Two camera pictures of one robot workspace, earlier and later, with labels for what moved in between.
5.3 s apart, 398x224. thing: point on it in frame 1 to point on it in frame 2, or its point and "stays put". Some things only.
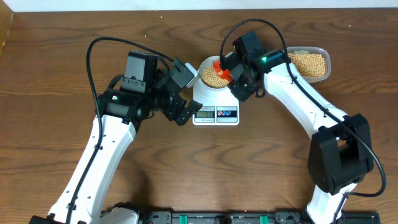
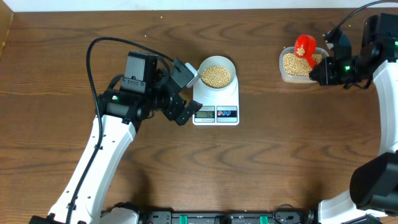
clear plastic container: (313, 63) stays put
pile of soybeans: (309, 65) stays put
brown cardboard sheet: (6, 17) stays put
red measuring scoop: (225, 73) to (305, 46)
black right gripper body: (242, 88) to (344, 70)
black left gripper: (171, 111) stays put
